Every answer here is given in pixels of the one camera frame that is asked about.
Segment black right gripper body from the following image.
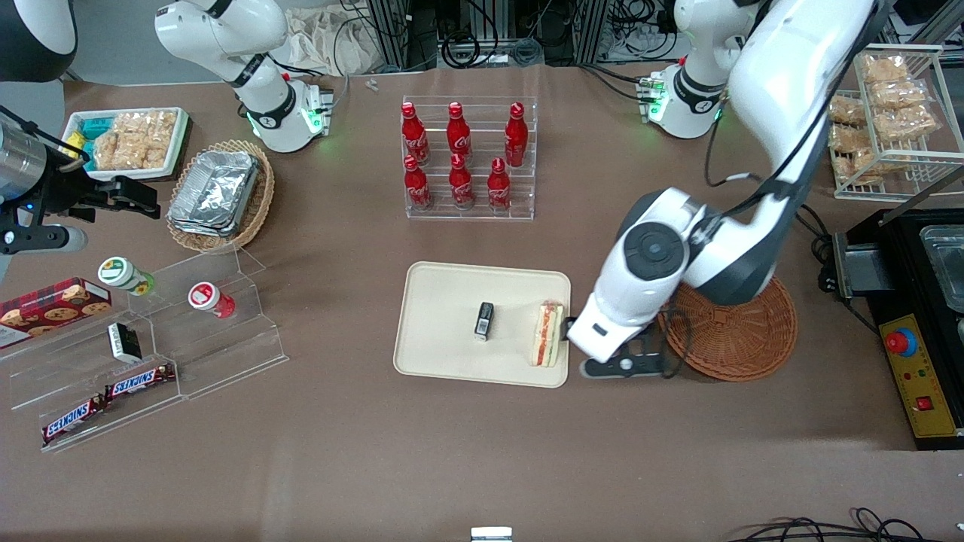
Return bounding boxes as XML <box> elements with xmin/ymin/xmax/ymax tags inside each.
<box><xmin>23</xmin><ymin>169</ymin><xmax>115</xmax><ymax>227</ymax></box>

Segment triangular packaged sandwich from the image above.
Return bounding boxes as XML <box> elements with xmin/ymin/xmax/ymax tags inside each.
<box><xmin>530</xmin><ymin>301</ymin><xmax>566</xmax><ymax>368</ymax></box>

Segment white rectangular snack tray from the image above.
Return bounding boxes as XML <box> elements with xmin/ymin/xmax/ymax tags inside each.
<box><xmin>60</xmin><ymin>107</ymin><xmax>191</xmax><ymax>182</ymax></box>

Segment oval tan wicker basket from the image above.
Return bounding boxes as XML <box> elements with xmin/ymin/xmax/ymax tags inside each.
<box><xmin>166</xmin><ymin>139</ymin><xmax>276</xmax><ymax>254</ymax></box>

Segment beige plastic tray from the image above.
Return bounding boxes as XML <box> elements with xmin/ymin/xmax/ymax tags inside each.
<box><xmin>393</xmin><ymin>261</ymin><xmax>572</xmax><ymax>389</ymax></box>

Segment round brown wicker basket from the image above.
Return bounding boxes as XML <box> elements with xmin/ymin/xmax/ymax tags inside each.
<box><xmin>657</xmin><ymin>275</ymin><xmax>799</xmax><ymax>382</ymax></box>

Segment clear bag rice crackers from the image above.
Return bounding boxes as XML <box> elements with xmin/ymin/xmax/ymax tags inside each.
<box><xmin>117</xmin><ymin>111</ymin><xmax>178</xmax><ymax>169</ymax></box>
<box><xmin>93</xmin><ymin>128</ymin><xmax>140</xmax><ymax>171</ymax></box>

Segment green lid snack cup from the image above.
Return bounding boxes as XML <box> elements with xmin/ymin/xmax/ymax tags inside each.
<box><xmin>97</xmin><ymin>256</ymin><xmax>157</xmax><ymax>297</ymax></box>

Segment stacked aluminium foil containers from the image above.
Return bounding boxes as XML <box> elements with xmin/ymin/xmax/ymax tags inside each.
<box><xmin>167</xmin><ymin>150</ymin><xmax>262</xmax><ymax>238</ymax></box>

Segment red lid snack cup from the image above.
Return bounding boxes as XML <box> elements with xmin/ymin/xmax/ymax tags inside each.
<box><xmin>188</xmin><ymin>282</ymin><xmax>236</xmax><ymax>319</ymax></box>

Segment red cookie box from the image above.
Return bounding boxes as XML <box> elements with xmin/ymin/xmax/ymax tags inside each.
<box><xmin>0</xmin><ymin>278</ymin><xmax>113</xmax><ymax>349</ymax></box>

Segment clear acrylic bottle rack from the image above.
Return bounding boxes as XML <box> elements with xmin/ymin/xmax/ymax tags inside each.
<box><xmin>401</xmin><ymin>95</ymin><xmax>538</xmax><ymax>221</ymax></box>

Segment red cola bottle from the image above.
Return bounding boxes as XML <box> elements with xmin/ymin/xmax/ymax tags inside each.
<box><xmin>448</xmin><ymin>154</ymin><xmax>475</xmax><ymax>211</ymax></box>
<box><xmin>403</xmin><ymin>155</ymin><xmax>434</xmax><ymax>212</ymax></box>
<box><xmin>400</xmin><ymin>102</ymin><xmax>431</xmax><ymax>167</ymax></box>
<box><xmin>487</xmin><ymin>157</ymin><xmax>512</xmax><ymax>212</ymax></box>
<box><xmin>504</xmin><ymin>102</ymin><xmax>529</xmax><ymax>169</ymax></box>
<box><xmin>446</xmin><ymin>101</ymin><xmax>473</xmax><ymax>168</ymax></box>

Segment clear acrylic stepped stand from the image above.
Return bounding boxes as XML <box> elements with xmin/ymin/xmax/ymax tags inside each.
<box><xmin>0</xmin><ymin>282</ymin><xmax>185</xmax><ymax>455</ymax></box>
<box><xmin>132</xmin><ymin>245</ymin><xmax>289</xmax><ymax>401</ymax></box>

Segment snickers chocolate bar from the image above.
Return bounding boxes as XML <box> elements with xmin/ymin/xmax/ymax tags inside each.
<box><xmin>104</xmin><ymin>364</ymin><xmax>176</xmax><ymax>400</ymax></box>
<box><xmin>41</xmin><ymin>394</ymin><xmax>108</xmax><ymax>445</ymax></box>

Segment white cloth bag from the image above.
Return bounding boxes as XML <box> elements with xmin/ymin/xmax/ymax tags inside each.
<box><xmin>286</xmin><ymin>8</ymin><xmax>377</xmax><ymax>76</ymax></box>

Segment dark grey metal box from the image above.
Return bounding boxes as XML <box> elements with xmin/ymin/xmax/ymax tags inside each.
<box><xmin>832</xmin><ymin>232</ymin><xmax>897</xmax><ymax>300</ymax></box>

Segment black appliance base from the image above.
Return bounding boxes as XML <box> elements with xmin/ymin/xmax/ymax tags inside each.
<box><xmin>851</xmin><ymin>207</ymin><xmax>964</xmax><ymax>452</ymax></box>

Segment clear bag fried snacks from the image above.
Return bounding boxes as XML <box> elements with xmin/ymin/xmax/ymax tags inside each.
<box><xmin>870</xmin><ymin>79</ymin><xmax>929</xmax><ymax>111</ymax></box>
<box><xmin>834</xmin><ymin>147</ymin><xmax>905</xmax><ymax>186</ymax></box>
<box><xmin>874</xmin><ymin>104</ymin><xmax>941</xmax><ymax>143</ymax></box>
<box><xmin>828</xmin><ymin>123</ymin><xmax>874</xmax><ymax>154</ymax></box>
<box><xmin>861</xmin><ymin>54</ymin><xmax>911</xmax><ymax>84</ymax></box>
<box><xmin>828</xmin><ymin>94</ymin><xmax>868</xmax><ymax>126</ymax></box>

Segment yellow control box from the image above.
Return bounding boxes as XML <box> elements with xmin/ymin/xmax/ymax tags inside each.
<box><xmin>879</xmin><ymin>314</ymin><xmax>959</xmax><ymax>439</ymax></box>

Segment steel pan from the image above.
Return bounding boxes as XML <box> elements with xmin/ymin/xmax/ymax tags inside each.
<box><xmin>920</xmin><ymin>225</ymin><xmax>964</xmax><ymax>314</ymax></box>

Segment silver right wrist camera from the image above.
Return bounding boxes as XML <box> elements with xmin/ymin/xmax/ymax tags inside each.
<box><xmin>0</xmin><ymin>226</ymin><xmax>88</xmax><ymax>256</ymax></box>

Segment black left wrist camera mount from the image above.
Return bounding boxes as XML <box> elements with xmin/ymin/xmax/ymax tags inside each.
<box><xmin>578</xmin><ymin>331</ymin><xmax>667</xmax><ymax>379</ymax></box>

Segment black coiled cable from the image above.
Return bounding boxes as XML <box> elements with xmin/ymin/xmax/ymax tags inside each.
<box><xmin>441</xmin><ymin>30</ymin><xmax>484</xmax><ymax>69</ymax></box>

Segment aluminium frame post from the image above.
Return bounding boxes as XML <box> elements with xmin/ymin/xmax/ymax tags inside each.
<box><xmin>586</xmin><ymin>0</ymin><xmax>612</xmax><ymax>62</ymax></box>
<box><xmin>365</xmin><ymin>0</ymin><xmax>411</xmax><ymax>70</ymax></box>

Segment black cable bundle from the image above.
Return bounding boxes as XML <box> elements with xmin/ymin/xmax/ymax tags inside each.
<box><xmin>727</xmin><ymin>508</ymin><xmax>964</xmax><ymax>542</ymax></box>

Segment white wire rack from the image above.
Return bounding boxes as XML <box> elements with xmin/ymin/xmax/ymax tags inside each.
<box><xmin>828</xmin><ymin>44</ymin><xmax>964</xmax><ymax>202</ymax></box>

